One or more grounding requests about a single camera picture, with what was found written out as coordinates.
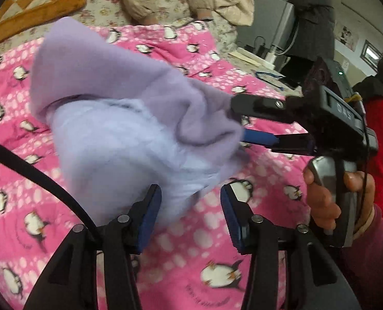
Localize blue cable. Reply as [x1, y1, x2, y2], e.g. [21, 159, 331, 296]
[255, 71, 285, 88]

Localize person's red jacket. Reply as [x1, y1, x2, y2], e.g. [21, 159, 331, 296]
[362, 95, 383, 231]

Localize lilac fleece garment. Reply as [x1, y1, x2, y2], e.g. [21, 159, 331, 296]
[28, 16, 252, 230]

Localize grey appliance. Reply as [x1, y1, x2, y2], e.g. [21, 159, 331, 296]
[237, 0, 297, 55]

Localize pink penguin print blanket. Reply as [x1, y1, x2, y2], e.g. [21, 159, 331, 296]
[0, 21, 311, 310]

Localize wall poster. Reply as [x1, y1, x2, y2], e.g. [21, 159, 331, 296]
[341, 26, 359, 50]

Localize person's right forearm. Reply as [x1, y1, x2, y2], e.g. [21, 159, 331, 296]
[335, 205, 383, 310]

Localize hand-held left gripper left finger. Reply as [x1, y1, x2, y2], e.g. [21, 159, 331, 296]
[24, 184, 162, 310]

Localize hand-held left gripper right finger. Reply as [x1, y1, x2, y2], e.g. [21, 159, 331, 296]
[220, 183, 361, 310]

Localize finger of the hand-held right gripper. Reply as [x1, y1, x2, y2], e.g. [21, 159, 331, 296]
[241, 129, 315, 156]
[229, 94, 289, 123]

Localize orange checkered blanket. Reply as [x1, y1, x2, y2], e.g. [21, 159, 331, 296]
[0, 0, 95, 52]

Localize white power strip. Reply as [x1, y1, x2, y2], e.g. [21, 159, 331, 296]
[230, 47, 277, 68]

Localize black cable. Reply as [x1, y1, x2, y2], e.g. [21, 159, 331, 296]
[0, 136, 100, 243]

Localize person's right hand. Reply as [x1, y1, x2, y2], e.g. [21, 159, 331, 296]
[303, 166, 375, 233]

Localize floral bed sheet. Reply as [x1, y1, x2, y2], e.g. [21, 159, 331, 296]
[0, 0, 240, 62]

